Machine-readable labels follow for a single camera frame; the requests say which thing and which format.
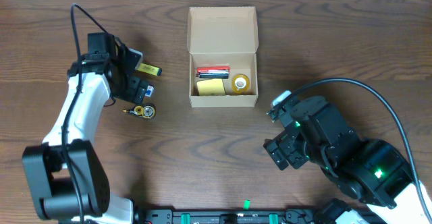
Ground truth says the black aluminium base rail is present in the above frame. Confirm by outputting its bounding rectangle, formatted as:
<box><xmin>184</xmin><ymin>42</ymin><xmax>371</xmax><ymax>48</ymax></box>
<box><xmin>132</xmin><ymin>208</ymin><xmax>316</xmax><ymax>224</ymax></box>

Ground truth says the yellow highlighter pen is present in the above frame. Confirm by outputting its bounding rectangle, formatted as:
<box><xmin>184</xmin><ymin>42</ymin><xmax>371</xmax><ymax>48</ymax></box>
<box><xmin>136</xmin><ymin>63</ymin><xmax>162</xmax><ymax>76</ymax></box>

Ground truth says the small green marker piece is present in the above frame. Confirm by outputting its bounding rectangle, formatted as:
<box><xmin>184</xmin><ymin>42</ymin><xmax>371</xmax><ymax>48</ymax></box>
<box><xmin>243</xmin><ymin>200</ymin><xmax>250</xmax><ymax>211</ymax></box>

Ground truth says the yellow polar bear notepad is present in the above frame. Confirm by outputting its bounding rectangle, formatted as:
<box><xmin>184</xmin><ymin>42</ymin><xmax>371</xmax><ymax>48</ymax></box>
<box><xmin>196</xmin><ymin>79</ymin><xmax>225</xmax><ymax>96</ymax></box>

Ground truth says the white blue staples box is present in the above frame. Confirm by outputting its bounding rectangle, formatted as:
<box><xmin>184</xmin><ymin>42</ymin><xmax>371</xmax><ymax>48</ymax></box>
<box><xmin>144</xmin><ymin>85</ymin><xmax>155</xmax><ymax>97</ymax></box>

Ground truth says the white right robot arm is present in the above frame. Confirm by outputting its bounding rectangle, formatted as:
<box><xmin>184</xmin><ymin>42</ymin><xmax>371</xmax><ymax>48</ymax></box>
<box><xmin>263</xmin><ymin>92</ymin><xmax>431</xmax><ymax>223</ymax></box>

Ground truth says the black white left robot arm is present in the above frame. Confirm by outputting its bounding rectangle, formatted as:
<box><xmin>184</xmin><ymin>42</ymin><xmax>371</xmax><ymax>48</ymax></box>
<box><xmin>22</xmin><ymin>32</ymin><xmax>149</xmax><ymax>223</ymax></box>

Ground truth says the clear yellow tape roll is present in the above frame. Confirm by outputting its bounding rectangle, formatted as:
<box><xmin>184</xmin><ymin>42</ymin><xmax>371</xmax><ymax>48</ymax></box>
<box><xmin>232</xmin><ymin>74</ymin><xmax>250</xmax><ymax>94</ymax></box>

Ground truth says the black gold correction tape dispenser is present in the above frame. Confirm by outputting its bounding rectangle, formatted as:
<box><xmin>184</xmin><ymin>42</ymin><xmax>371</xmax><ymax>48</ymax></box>
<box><xmin>123</xmin><ymin>103</ymin><xmax>156</xmax><ymax>120</ymax></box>

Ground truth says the brown cardboard box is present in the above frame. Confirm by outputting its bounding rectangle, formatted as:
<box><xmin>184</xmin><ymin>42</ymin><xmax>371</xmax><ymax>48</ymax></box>
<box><xmin>187</xmin><ymin>7</ymin><xmax>259</xmax><ymax>108</ymax></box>

